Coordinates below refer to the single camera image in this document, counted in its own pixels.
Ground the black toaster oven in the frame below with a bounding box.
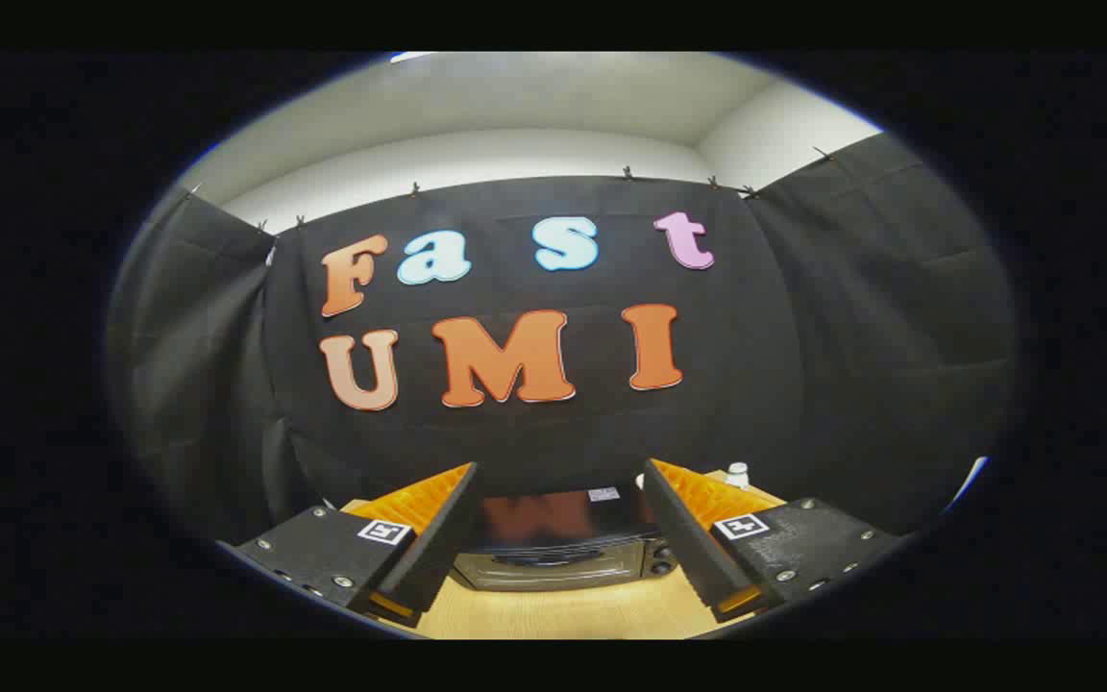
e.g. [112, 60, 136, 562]
[448, 485, 681, 592]

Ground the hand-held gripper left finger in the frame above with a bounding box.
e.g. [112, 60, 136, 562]
[217, 461, 480, 630]

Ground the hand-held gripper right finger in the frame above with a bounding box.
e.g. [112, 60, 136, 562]
[640, 458, 905, 626]

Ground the black backdrop cloth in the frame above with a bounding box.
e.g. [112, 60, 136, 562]
[107, 135, 1021, 549]

